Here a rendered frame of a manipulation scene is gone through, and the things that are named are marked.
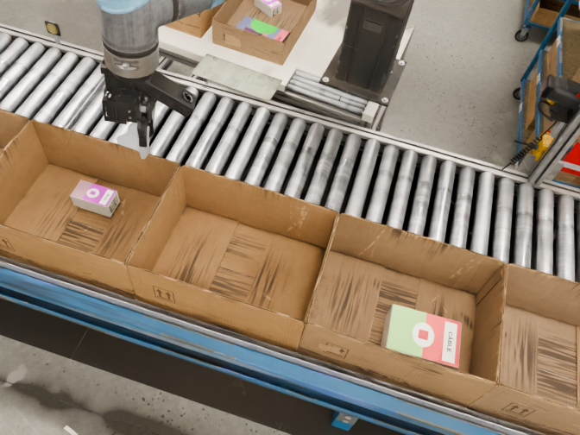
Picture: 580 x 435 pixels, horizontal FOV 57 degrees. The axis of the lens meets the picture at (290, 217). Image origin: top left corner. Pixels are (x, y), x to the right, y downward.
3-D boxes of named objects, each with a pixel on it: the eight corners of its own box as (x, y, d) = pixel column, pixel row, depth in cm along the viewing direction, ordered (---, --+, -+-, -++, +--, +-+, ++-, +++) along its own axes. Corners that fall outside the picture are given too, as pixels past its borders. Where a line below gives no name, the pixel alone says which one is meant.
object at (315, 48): (413, 31, 219) (415, 25, 217) (372, 123, 187) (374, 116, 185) (193, -41, 234) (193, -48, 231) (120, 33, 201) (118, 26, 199)
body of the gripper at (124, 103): (113, 96, 104) (107, 45, 94) (158, 103, 105) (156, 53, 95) (104, 124, 99) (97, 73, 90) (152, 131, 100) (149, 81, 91)
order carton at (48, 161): (185, 204, 141) (181, 162, 127) (135, 300, 125) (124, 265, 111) (49, 162, 145) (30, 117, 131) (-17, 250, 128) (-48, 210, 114)
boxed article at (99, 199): (85, 190, 140) (80, 179, 136) (120, 201, 139) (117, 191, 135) (73, 206, 137) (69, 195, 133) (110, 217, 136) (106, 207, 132)
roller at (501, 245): (510, 185, 180) (517, 176, 176) (500, 322, 151) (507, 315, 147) (495, 180, 180) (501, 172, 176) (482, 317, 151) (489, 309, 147)
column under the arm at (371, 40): (342, 42, 206) (359, -40, 179) (406, 64, 203) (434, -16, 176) (318, 83, 192) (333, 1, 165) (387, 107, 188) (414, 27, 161)
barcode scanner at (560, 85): (528, 95, 162) (551, 69, 153) (564, 110, 162) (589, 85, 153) (527, 110, 158) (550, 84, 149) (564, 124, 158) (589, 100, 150)
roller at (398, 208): (416, 158, 183) (420, 148, 179) (387, 287, 154) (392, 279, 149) (401, 154, 183) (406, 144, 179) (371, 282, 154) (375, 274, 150)
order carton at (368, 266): (478, 294, 134) (507, 261, 120) (466, 409, 118) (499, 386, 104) (327, 248, 138) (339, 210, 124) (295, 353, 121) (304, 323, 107)
